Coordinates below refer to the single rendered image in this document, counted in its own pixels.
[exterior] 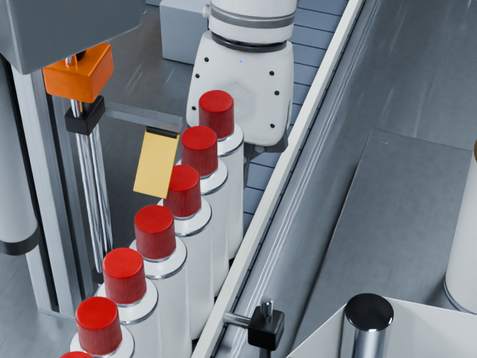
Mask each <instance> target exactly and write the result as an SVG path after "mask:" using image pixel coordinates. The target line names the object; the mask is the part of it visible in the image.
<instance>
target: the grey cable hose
mask: <svg viewBox="0 0 477 358"><path fill-rule="evenodd" d="M39 241H40V232H39V228H38V222H37V219H36V218H35V215H34V211H33V204H32V202H31V194H30V190H29V186H28V181H27V177H26V169H25V167H24V163H23V156H22V153H21V146H20V142H19V140H18V132H17V128H16V122H15V118H14V115H13V107H12V103H11V98H10V93H9V88H8V83H7V81H6V73H5V70H4V65H3V60H2V55H1V53H0V251H1V252H2V253H4V254H7V255H11V256H19V255H23V254H26V253H28V252H30V251H32V250H33V249H34V248H35V247H36V246H37V245H38V242H39Z"/></svg>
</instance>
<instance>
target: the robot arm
mask: <svg viewBox="0 0 477 358"><path fill-rule="evenodd" d="M296 5H297V0H210V5H209V4H205V5H204V9H203V17H205V18H208V19H209V29H210V30H208V31H207V32H205V33H203V36H202V39H201V41H200V44H199V49H198V51H197V57H196V60H195V64H194V70H193V73H192V80H191V85H190V92H189V97H188V101H187V114H186V118H187V129H188V128H190V127H193V126H196V125H197V124H198V123H199V105H198V101H199V98H200V97H201V96H202V95H203V94H204V93H205V92H208V91H210V90H222V91H225V92H228V93H229V94H230V95H231V96H232V97H233V99H234V122H235V123H236V124H238V125H239V126H240V127H241V128H242V130H243V134H244V141H243V189H245V188H246V185H247V182H248V172H249V166H250V161H251V160H253V159H254V158H256V157H257V156H259V155H260V154H262V153H283V152H284V151H285V150H286V148H287V147H288V138H287V129H288V127H289V125H290V119H291V113H292V98H293V85H294V60H293V49H292V43H291V42H289V41H287V39H289V38H291V36H292V32H293V26H294V21H295V10H296Z"/></svg>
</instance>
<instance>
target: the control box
mask: <svg viewBox="0 0 477 358"><path fill-rule="evenodd" d="M145 12H146V0H0V53H1V54H2V55H3V56H4V57H5V58H6V59H7V60H8V61H9V62H10V63H11V64H12V66H13V67H14V68H15V69H16V70H17V71H18V72H19V73H20V74H21V75H29V74H31V73H32V72H35V71H37V70H40V69H42V68H44V67H47V66H49V65H52V64H54V63H56V62H59V61H61V60H64V59H65V58H68V57H70V56H73V55H75V54H78V53H80V52H82V51H84V50H87V49H89V48H92V47H94V46H96V45H99V44H101V43H103V42H106V41H108V40H111V39H112V38H115V37H117V36H120V35H122V34H124V33H127V32H129V31H132V30H133V29H136V28H138V27H139V26H140V25H141V23H142V17H141V14H143V13H145Z"/></svg>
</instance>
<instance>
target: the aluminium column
mask: <svg viewBox="0 0 477 358"><path fill-rule="evenodd" d="M1 55H2V54H1ZM2 60H3V65H4V70H5V73H6V81H7V83H8V88H9V93H10V98H11V103H12V107H13V115H14V118H15V122H16V128H17V132H18V140H19V142H20V146H21V153H22V156H23V163H24V167H25V169H26V177H27V181H28V186H29V190H30V194H31V202H32V204H33V211H34V215H35V218H36V219H37V222H38V228H39V232H40V241H39V242H38V245H37V246H36V247H35V248H34V249H33V250H32V251H30V252H28V253H26V258H27V262H28V267H29V271H30V275H31V280H32V284H33V290H34V293H35V299H36V303H37V306H38V311H39V312H42V313H46V314H49V315H54V316H56V317H59V318H64V319H66V320H71V321H74V322H76V320H75V311H76V309H77V307H78V306H79V304H80V303H82V302H83V301H84V300H86V299H88V298H90V296H91V295H92V293H93V291H94V289H93V286H92V277H91V272H90V267H89V259H88V254H87V245H86V241H85V236H84V227H83V223H82V214H81V209H80V201H79V196H78V191H77V183H76V178H75V169H74V165H73V159H72V152H71V146H70V138H69V133H68V131H67V130H66V126H65V118H64V116H65V106H64V102H63V97H59V96H55V95H52V94H48V93H47V92H46V87H45V80H44V75H43V69H40V70H37V71H35V72H32V73H31V74H29V75H21V74H20V73H19V72H18V71H17V70H16V69H15V68H14V67H13V66H12V64H11V63H10V62H9V61H8V60H7V59H6V58H5V57H4V56H3V55H2Z"/></svg>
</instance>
